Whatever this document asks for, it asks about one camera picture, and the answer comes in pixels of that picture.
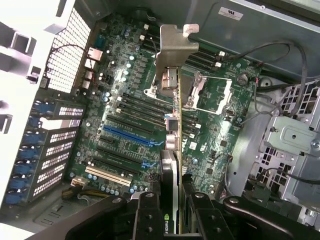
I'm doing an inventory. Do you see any yellow black power cable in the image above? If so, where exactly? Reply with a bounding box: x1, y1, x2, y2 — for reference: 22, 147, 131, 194
61, 178, 111, 201

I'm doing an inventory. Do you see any red black twisted wire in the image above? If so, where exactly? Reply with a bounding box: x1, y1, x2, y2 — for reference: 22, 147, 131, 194
43, 43, 97, 83

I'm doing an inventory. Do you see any blue card retention clip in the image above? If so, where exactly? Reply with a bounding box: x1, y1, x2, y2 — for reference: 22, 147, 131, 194
27, 99, 55, 118
14, 159, 41, 176
4, 191, 31, 205
9, 174, 36, 191
24, 119, 49, 141
20, 142, 46, 161

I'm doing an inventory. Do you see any open grey PC case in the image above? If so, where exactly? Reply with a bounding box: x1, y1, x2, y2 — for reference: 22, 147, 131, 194
0, 0, 320, 240

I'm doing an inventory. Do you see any perforated metal disk bay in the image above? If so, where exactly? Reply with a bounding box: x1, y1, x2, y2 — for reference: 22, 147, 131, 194
259, 79, 320, 201

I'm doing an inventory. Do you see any black long expansion slot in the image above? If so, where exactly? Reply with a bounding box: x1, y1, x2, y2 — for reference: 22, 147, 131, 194
106, 113, 155, 135
96, 146, 145, 166
92, 157, 140, 176

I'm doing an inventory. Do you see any black short expansion slot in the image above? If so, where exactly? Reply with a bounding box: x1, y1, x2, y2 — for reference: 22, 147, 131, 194
98, 136, 116, 146

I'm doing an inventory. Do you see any silver socket cover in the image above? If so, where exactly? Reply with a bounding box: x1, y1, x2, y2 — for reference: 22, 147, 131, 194
186, 71, 235, 115

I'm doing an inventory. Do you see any green motherboard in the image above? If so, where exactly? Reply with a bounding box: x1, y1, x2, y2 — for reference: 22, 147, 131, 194
62, 12, 262, 201

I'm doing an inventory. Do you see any black looped wire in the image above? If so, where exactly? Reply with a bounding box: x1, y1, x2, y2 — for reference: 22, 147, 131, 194
223, 41, 310, 120

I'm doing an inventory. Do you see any white expansion slot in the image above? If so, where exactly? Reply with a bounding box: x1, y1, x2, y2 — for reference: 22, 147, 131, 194
84, 165, 133, 187

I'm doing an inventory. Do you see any CPU socket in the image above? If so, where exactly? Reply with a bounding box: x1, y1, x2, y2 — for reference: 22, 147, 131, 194
142, 67, 201, 110

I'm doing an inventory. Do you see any silver coin cell battery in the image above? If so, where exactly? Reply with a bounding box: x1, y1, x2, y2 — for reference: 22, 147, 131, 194
237, 72, 250, 85

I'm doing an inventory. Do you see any blue expansion slot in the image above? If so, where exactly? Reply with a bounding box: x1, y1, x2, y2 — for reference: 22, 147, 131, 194
102, 123, 165, 148

